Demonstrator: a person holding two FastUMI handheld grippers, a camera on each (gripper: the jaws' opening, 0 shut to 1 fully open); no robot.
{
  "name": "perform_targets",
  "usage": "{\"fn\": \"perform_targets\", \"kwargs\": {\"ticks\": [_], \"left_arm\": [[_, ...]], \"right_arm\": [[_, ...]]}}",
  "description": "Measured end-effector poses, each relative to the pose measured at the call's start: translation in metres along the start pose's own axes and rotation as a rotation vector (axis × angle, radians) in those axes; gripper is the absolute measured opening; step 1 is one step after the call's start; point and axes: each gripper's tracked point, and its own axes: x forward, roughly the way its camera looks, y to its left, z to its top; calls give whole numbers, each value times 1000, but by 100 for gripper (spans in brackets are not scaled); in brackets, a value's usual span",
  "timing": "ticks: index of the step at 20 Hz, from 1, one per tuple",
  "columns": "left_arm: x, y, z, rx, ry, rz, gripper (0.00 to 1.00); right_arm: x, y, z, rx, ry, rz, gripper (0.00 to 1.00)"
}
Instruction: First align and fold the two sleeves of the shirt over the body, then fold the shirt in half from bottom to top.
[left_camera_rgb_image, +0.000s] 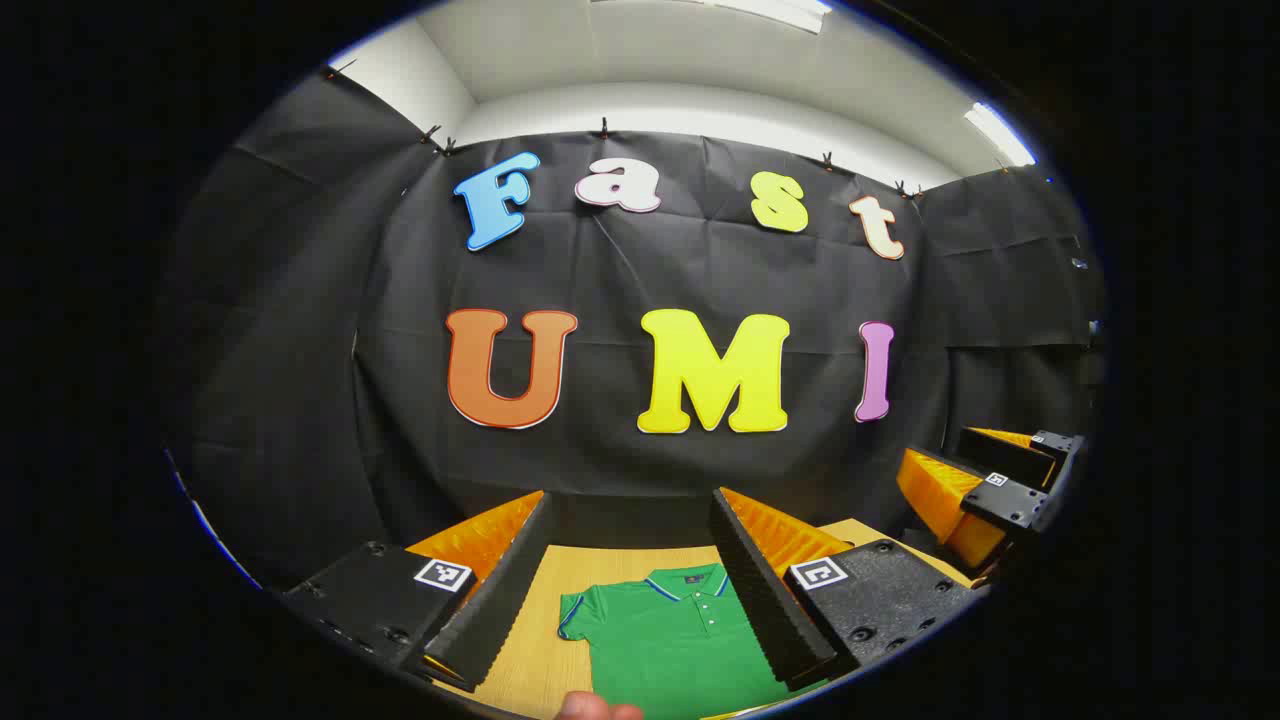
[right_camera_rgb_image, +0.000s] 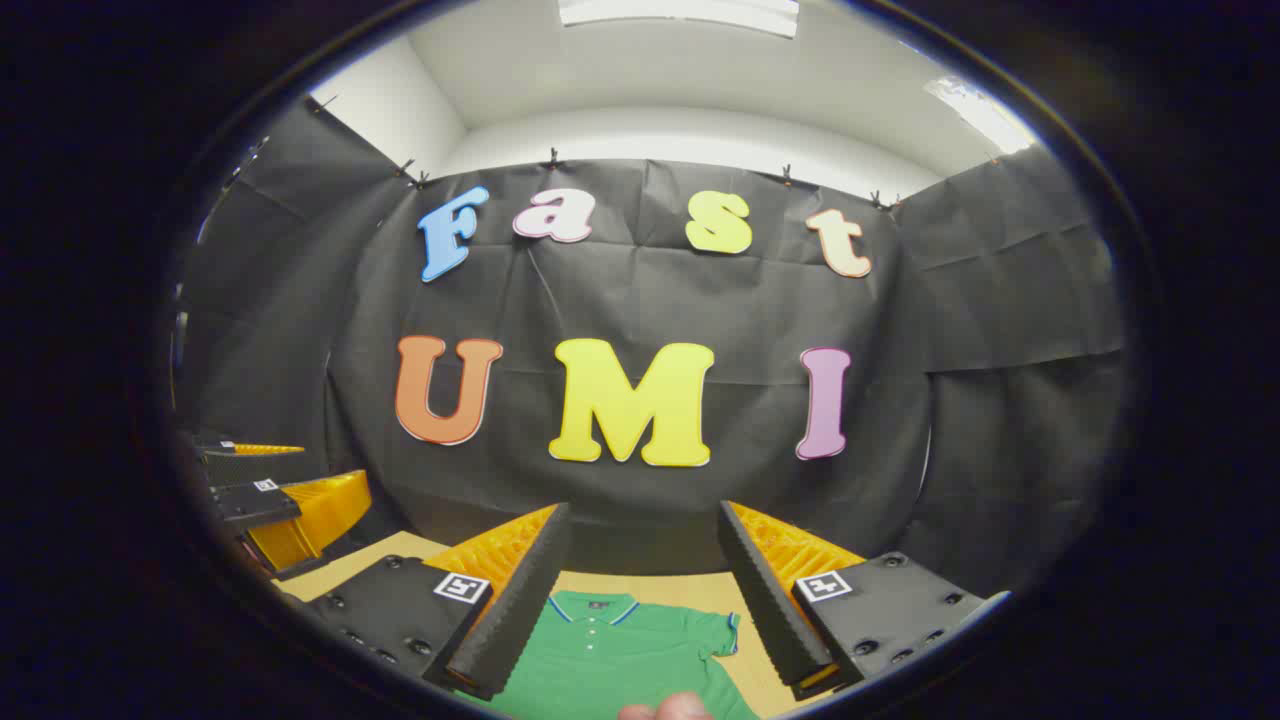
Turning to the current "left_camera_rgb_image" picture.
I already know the ceiling light panel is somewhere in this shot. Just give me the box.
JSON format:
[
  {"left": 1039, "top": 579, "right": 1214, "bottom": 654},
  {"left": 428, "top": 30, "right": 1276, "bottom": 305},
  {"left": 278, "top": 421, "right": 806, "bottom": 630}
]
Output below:
[{"left": 963, "top": 100, "right": 1038, "bottom": 168}]

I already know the green T-shirt with blue trim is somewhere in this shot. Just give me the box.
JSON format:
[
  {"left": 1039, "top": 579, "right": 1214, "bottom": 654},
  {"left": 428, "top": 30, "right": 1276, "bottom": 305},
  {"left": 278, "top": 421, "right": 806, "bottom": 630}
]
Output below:
[{"left": 557, "top": 563, "right": 831, "bottom": 720}]

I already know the row of black cloth clips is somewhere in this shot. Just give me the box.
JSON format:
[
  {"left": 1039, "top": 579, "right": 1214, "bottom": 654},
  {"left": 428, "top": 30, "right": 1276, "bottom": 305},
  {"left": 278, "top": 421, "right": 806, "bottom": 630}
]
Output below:
[{"left": 320, "top": 60, "right": 926, "bottom": 201}]

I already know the black backdrop cloth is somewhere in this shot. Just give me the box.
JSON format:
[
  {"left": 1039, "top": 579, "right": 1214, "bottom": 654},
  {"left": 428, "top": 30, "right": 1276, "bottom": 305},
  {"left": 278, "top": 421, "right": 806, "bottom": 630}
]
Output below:
[{"left": 165, "top": 65, "right": 1106, "bottom": 591}]

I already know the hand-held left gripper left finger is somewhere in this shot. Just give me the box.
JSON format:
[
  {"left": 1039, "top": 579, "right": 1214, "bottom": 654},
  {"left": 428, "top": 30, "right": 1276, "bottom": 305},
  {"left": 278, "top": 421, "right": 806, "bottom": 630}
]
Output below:
[{"left": 283, "top": 490, "right": 554, "bottom": 693}]

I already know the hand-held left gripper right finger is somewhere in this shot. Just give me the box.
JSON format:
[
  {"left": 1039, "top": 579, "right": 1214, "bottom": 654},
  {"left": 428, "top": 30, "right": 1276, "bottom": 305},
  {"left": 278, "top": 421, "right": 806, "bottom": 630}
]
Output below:
[{"left": 709, "top": 486, "right": 991, "bottom": 694}]

